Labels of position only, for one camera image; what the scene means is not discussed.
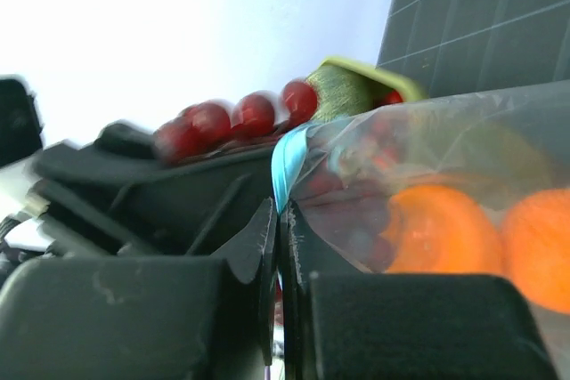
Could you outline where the red toy strawberry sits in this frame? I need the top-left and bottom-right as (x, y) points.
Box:
(383, 91), (403, 105)

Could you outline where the black grid mat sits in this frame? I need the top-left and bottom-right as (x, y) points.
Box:
(378, 0), (569, 97)

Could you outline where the clear zip top bag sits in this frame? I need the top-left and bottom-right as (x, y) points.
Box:
(271, 81), (569, 379)

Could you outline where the purple toy grape bunch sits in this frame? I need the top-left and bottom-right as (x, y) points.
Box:
(152, 79), (319, 165)

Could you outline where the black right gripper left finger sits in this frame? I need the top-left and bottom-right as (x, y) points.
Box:
(1, 199), (277, 379)

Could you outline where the green toy melon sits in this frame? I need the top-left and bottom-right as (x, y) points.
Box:
(306, 65), (373, 122)

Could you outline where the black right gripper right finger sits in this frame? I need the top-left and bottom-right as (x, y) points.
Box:
(280, 204), (558, 379)

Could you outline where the orange toy tangerine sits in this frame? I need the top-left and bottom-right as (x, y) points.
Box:
(382, 184), (502, 275)
(501, 189), (569, 314)

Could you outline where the olive green plastic bin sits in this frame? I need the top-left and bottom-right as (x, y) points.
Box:
(321, 56), (428, 102)

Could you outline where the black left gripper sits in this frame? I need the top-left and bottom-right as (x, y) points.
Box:
(1, 77), (274, 255)

